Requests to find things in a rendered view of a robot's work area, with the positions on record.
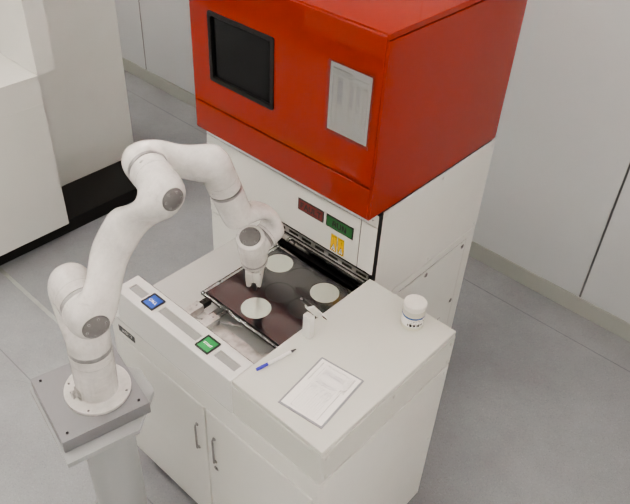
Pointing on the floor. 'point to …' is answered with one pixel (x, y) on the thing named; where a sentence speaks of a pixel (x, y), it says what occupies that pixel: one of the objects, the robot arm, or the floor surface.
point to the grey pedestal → (112, 456)
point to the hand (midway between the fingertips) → (258, 280)
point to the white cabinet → (195, 434)
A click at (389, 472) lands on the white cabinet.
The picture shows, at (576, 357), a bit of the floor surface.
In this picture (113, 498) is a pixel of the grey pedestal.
